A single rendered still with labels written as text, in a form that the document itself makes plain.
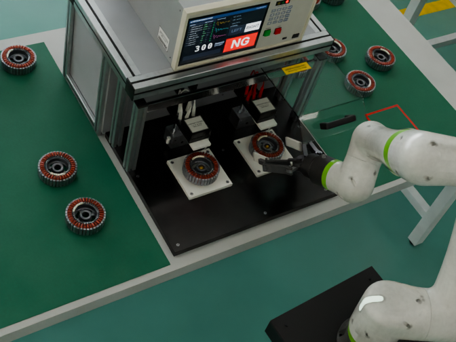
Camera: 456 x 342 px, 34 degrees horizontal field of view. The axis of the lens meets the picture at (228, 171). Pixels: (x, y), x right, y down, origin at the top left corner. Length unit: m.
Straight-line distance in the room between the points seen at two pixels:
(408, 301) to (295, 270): 1.31
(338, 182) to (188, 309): 1.04
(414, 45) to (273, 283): 1.11
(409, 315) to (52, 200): 1.03
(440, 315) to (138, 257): 0.82
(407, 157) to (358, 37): 1.38
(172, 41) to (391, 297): 0.87
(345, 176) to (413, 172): 0.45
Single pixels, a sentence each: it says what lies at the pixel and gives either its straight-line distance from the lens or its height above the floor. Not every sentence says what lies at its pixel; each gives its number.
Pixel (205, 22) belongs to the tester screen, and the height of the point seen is 1.28.
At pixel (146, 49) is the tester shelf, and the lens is 2.11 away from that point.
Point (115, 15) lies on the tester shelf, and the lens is 2.20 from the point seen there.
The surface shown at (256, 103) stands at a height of 0.92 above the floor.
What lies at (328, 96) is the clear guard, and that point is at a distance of 2.22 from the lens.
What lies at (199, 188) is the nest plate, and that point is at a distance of 2.24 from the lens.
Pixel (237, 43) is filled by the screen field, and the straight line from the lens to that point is 2.12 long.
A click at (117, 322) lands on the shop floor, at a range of 2.85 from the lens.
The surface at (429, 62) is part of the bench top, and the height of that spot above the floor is 0.75.
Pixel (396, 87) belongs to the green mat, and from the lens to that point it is 2.86.
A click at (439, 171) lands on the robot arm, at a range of 1.68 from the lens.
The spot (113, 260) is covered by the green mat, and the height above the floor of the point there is 0.75.
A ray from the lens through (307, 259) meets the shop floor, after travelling 3.16.
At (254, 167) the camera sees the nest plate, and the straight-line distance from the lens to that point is 2.34.
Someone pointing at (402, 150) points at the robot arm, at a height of 1.40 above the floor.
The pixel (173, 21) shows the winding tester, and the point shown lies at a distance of 2.01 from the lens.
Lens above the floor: 2.53
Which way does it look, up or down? 50 degrees down
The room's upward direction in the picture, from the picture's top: 19 degrees clockwise
